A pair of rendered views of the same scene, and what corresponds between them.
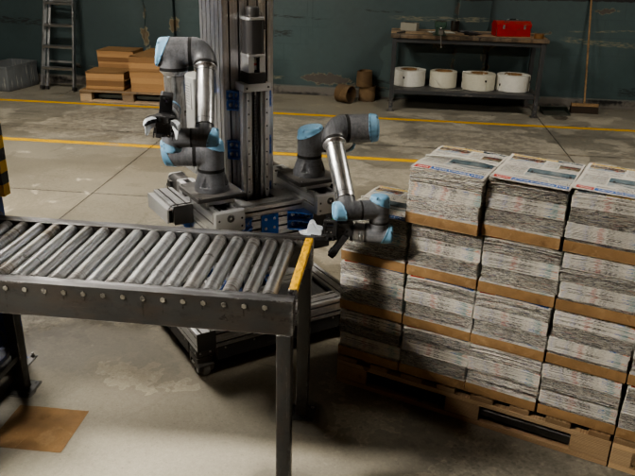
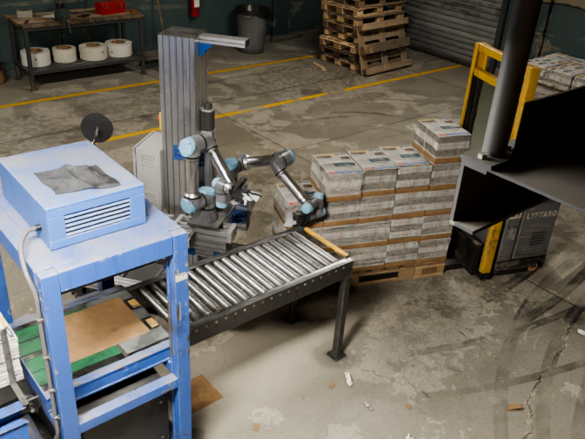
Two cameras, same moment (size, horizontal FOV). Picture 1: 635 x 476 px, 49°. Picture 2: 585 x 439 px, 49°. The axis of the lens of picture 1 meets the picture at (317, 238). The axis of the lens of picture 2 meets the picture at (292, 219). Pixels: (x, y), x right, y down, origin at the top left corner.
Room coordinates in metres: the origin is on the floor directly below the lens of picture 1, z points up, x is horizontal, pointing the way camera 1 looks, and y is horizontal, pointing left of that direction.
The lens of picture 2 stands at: (-0.22, 2.97, 3.06)
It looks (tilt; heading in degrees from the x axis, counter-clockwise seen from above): 29 degrees down; 313
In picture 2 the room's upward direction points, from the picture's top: 4 degrees clockwise
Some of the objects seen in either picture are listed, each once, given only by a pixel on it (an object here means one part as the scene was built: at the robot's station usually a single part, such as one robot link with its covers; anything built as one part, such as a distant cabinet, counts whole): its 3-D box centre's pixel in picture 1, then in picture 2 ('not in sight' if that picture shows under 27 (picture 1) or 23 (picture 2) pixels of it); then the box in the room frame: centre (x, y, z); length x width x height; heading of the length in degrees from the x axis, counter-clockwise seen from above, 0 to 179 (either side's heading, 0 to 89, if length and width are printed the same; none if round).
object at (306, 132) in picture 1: (311, 139); (230, 168); (3.19, 0.04, 0.98); 0.13 x 0.12 x 0.14; 103
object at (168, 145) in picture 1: (176, 138); (223, 198); (2.65, 0.56, 1.12); 0.11 x 0.08 x 0.11; 96
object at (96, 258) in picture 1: (97, 257); (235, 280); (2.26, 0.78, 0.77); 0.47 x 0.05 x 0.05; 174
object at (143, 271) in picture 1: (151, 261); (261, 270); (2.25, 0.58, 0.77); 0.47 x 0.05 x 0.05; 174
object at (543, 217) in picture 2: not in sight; (506, 216); (1.89, -2.06, 0.40); 0.69 x 0.55 x 0.80; 153
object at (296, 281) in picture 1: (301, 263); (326, 241); (2.18, 0.05, 0.81); 0.43 x 0.03 x 0.02; 174
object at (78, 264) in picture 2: not in sight; (75, 218); (2.36, 1.72, 1.50); 0.94 x 0.68 x 0.10; 174
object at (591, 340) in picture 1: (483, 314); (346, 233); (2.59, -0.70, 0.42); 1.17 x 0.39 x 0.83; 63
